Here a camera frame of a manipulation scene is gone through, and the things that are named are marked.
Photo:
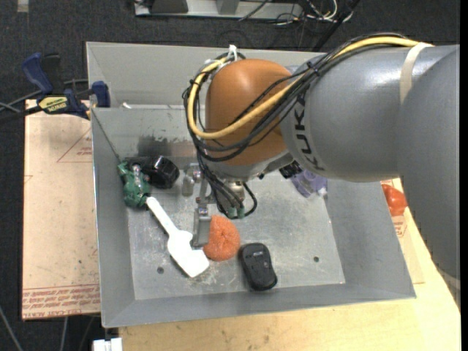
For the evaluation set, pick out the brown cardboard board, red print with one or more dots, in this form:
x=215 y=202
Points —
x=58 y=214

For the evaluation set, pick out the green toy figure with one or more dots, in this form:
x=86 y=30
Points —
x=132 y=192

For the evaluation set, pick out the black computer mouse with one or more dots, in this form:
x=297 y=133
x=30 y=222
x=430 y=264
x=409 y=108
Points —
x=257 y=267

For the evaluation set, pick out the black round container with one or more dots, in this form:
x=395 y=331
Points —
x=162 y=174

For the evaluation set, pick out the pale purple plastic bottle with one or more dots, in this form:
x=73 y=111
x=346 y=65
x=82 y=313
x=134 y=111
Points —
x=307 y=185

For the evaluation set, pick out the black cylinder on white bracket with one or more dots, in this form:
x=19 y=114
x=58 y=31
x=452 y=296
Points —
x=290 y=170

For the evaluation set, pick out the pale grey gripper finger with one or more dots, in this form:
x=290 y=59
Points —
x=188 y=186
x=201 y=230

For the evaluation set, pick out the orange mesh scrubber ball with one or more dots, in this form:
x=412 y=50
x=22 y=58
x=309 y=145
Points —
x=222 y=241

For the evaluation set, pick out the white plastic spatula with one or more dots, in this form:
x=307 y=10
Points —
x=183 y=249

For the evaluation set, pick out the grey metal bin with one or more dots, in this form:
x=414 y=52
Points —
x=292 y=240

